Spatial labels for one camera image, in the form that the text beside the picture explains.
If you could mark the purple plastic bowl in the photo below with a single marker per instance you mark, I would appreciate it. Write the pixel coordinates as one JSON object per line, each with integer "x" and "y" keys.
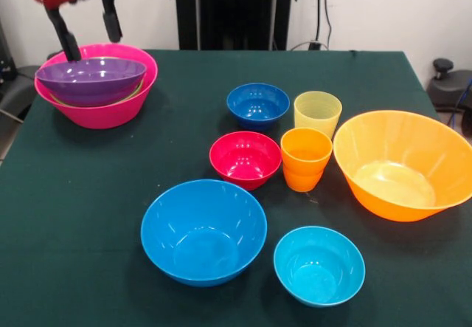
{"x": 92, "y": 79}

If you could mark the green plastic bowl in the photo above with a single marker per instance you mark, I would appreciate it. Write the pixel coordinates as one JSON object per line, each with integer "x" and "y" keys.
{"x": 137, "y": 92}

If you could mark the large pink plastic bowl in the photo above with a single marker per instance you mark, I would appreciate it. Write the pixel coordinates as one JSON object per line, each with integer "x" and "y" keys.
{"x": 103, "y": 116}

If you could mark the small red plastic bowl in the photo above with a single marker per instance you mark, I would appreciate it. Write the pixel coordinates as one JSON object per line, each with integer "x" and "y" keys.
{"x": 245, "y": 161}

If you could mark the medium blue plastic bowl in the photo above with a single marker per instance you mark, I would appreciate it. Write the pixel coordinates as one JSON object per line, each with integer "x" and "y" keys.
{"x": 203, "y": 231}

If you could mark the black equipment box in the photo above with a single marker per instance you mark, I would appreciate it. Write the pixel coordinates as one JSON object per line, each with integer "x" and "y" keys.
{"x": 5, "y": 54}

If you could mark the small dark blue bowl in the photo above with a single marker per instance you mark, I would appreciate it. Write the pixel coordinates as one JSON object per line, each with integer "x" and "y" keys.
{"x": 258, "y": 105}

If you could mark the yellow plastic cup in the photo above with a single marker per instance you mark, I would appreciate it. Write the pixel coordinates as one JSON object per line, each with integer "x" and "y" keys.
{"x": 318, "y": 114}

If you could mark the orange plastic cup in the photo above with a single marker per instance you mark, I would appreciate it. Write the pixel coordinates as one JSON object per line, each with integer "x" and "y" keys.
{"x": 306, "y": 150}
{"x": 303, "y": 183}

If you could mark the dark green tablecloth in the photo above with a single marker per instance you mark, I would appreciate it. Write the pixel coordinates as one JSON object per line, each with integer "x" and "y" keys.
{"x": 387, "y": 83}

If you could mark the small light blue bowl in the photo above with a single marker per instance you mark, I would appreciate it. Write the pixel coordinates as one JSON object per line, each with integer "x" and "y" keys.
{"x": 319, "y": 268}

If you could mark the large orange plastic bowl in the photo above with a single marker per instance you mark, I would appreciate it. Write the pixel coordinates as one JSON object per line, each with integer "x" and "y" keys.
{"x": 398, "y": 150}

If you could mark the black pedestal leg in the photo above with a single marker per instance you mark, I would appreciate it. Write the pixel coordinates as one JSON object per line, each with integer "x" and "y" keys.
{"x": 448, "y": 87}
{"x": 18, "y": 87}

